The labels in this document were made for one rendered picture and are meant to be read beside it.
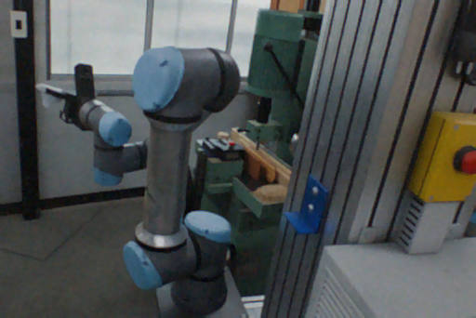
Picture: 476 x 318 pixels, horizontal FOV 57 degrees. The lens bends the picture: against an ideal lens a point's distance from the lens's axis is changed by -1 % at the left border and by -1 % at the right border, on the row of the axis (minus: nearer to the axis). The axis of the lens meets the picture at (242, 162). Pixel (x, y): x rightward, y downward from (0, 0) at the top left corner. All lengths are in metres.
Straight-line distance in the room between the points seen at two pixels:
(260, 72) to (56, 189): 1.84
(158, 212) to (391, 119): 0.51
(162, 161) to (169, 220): 0.14
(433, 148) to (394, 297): 0.22
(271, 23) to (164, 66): 0.88
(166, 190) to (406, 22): 0.54
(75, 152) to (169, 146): 2.17
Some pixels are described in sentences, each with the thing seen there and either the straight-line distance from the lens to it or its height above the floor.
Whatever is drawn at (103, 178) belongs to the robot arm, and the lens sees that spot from 1.16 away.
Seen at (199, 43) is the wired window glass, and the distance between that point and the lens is 3.17.
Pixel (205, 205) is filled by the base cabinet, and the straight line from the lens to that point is 1.94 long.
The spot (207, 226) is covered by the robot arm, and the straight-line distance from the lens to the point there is 1.06.
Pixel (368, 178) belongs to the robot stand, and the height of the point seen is 1.35.
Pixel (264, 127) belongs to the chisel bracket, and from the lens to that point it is 1.77.
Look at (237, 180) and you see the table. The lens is 1.65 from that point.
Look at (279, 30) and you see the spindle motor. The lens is 1.63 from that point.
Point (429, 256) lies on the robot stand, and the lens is 0.80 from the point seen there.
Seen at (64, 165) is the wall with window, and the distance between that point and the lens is 3.04.
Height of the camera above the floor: 1.60
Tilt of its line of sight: 23 degrees down
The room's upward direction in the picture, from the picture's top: 9 degrees clockwise
